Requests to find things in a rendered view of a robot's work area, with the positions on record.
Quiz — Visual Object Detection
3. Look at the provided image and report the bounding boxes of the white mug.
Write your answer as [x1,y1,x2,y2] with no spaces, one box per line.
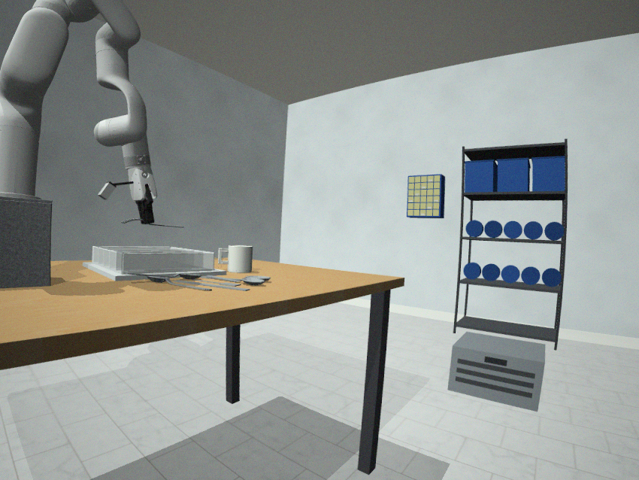
[218,245,253,273]

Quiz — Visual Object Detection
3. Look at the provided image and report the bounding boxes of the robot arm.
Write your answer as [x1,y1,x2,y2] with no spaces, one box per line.
[0,0,151,199]

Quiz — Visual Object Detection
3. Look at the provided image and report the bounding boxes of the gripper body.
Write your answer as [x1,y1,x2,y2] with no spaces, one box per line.
[126,164,157,201]

